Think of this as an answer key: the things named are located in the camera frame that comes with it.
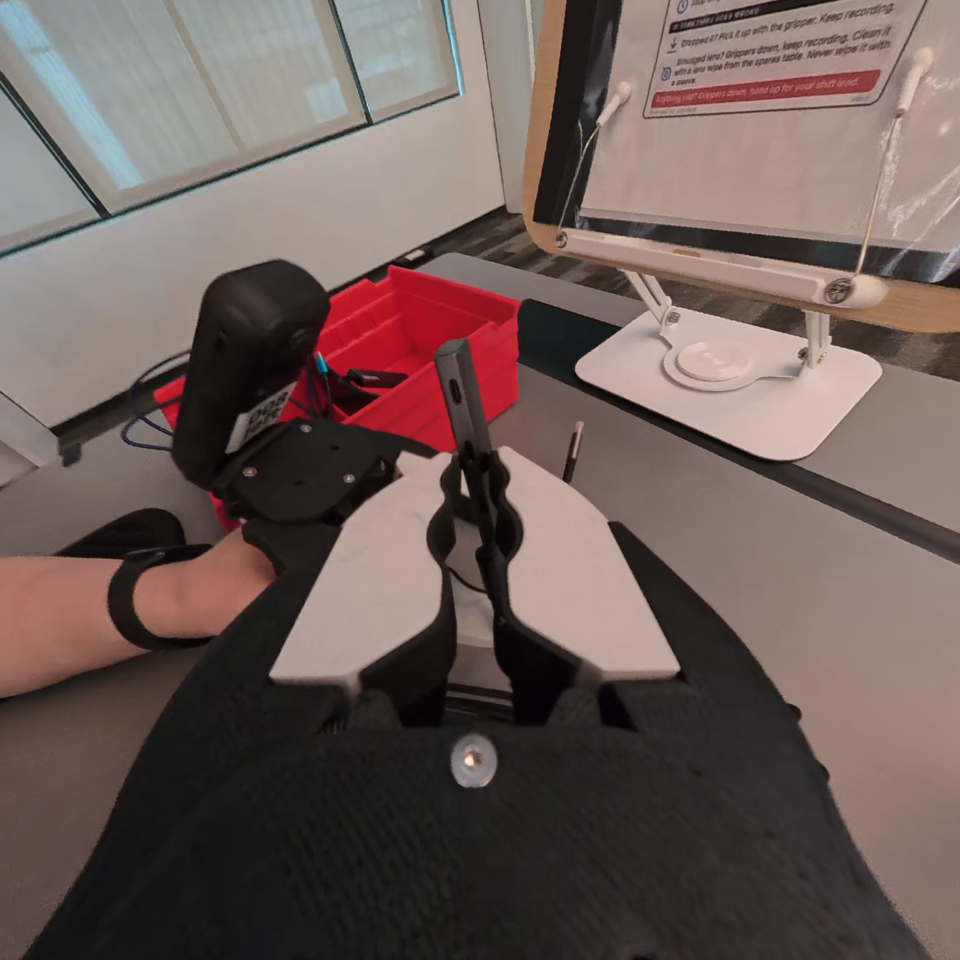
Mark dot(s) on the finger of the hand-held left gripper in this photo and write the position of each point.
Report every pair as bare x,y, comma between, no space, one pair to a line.
420,465
472,619

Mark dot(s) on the red plastic bin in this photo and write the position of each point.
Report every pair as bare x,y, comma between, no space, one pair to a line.
450,315

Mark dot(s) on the printed instruction sheet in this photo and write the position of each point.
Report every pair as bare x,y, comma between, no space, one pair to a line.
787,67

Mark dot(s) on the person's left hand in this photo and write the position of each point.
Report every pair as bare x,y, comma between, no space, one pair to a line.
210,585

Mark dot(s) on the person's left forearm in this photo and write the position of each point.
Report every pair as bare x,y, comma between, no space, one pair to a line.
52,622

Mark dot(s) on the large grid window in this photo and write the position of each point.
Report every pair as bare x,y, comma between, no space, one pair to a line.
262,75

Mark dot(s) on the black wristband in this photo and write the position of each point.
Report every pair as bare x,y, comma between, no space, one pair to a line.
124,607

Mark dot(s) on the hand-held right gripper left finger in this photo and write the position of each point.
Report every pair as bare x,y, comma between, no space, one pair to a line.
375,592

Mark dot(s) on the black desk mat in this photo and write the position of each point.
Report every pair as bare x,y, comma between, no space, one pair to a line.
547,330

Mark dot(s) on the dark ribbed object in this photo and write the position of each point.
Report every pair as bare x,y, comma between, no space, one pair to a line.
127,532

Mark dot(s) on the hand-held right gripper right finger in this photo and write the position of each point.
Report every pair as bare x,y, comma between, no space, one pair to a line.
585,592

